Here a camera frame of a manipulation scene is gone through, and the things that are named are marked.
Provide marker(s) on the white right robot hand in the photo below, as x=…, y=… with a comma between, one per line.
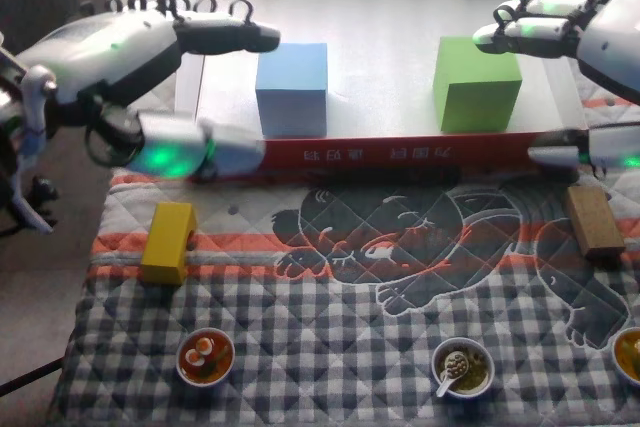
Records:
x=610, y=37

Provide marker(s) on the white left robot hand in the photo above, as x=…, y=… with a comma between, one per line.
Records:
x=105, y=54

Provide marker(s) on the red-rimmed white tray box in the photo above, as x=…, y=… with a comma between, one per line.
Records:
x=375, y=42

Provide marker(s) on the green cube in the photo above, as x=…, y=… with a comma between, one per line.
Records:
x=475, y=92

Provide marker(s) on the brown wooden block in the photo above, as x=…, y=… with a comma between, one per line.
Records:
x=595, y=224

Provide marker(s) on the blue cube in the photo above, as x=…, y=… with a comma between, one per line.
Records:
x=292, y=92

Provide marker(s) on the yellow arch block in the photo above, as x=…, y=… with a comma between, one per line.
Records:
x=167, y=242

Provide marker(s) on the toy bowl with orange soup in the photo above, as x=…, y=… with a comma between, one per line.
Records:
x=629, y=354

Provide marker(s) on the toy bowl with egg soup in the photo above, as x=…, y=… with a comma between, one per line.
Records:
x=205, y=359

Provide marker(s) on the black metal bar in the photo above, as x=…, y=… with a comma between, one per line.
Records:
x=30, y=379

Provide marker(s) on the toy bowl with green soup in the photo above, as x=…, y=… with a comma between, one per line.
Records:
x=472, y=372

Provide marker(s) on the white toy spoon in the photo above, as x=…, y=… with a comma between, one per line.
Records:
x=452, y=364

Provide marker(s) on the grey quilt with printed bear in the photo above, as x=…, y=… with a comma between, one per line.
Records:
x=350, y=347

